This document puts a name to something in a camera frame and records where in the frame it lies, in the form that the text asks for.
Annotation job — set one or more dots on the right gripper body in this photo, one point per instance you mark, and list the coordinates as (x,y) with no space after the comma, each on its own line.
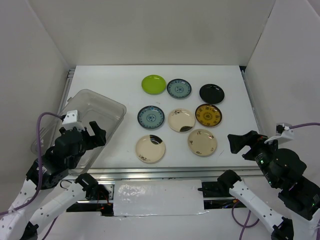
(262,150)

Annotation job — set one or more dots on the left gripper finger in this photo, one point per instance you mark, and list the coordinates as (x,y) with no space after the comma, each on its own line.
(86,138)
(99,137)

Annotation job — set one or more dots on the clear plastic bin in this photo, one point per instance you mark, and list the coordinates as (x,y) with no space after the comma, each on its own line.
(91,106)

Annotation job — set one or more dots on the cream plate with black patch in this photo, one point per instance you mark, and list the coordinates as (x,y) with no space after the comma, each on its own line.
(150,149)

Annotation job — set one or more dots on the yellow brown patterned plate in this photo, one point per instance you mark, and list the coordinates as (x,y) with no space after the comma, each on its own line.
(208,115)

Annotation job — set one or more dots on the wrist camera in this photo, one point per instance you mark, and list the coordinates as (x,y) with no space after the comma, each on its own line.
(283,134)
(71,119)

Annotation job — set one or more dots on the blue patterned plate far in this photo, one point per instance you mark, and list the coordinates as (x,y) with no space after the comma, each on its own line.
(179,88)

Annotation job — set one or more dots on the cream plate with small motifs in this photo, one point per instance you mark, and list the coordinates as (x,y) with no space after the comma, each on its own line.
(202,142)

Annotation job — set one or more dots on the green plate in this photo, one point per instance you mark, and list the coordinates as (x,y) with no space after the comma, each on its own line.
(153,84)

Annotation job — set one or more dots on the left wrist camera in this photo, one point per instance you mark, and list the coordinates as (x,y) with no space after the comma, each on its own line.
(71,119)

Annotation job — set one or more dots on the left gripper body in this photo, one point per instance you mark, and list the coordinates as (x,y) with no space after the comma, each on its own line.
(85,147)

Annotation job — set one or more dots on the blue patterned plate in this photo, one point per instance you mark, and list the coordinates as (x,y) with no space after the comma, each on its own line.
(151,117)
(179,88)

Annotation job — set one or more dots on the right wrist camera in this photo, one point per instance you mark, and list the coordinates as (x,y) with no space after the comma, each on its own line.
(283,134)

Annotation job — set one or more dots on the cream plate with flower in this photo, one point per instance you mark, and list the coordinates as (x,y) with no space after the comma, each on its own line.
(181,120)

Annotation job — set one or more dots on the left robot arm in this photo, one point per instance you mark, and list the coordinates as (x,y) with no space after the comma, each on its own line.
(26,218)

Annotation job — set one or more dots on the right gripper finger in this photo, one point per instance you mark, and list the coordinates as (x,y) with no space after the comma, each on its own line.
(238,142)
(250,155)

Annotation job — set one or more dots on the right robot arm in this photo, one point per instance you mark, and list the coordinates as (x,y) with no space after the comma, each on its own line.
(283,170)

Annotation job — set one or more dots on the blue patterned plate near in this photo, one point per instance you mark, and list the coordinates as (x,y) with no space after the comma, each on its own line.
(151,117)

